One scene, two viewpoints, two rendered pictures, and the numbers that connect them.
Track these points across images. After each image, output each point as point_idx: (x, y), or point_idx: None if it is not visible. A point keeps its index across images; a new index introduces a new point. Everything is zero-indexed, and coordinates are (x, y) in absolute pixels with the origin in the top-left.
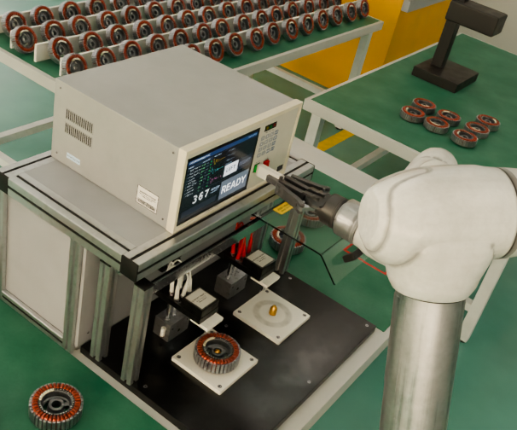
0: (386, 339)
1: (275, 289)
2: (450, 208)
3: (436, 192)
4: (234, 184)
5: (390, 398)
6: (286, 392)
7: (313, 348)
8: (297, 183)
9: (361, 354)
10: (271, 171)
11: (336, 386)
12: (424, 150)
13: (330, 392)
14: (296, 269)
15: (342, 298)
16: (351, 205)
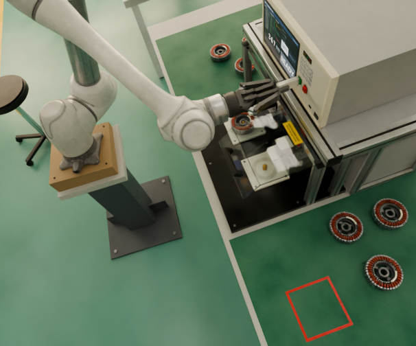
0: (222, 238)
1: (288, 186)
2: None
3: None
4: (287, 67)
5: None
6: (210, 149)
7: (230, 179)
8: (267, 91)
9: (218, 211)
10: (285, 80)
11: (204, 181)
12: (205, 117)
13: (202, 176)
14: (312, 219)
15: (270, 233)
16: (215, 96)
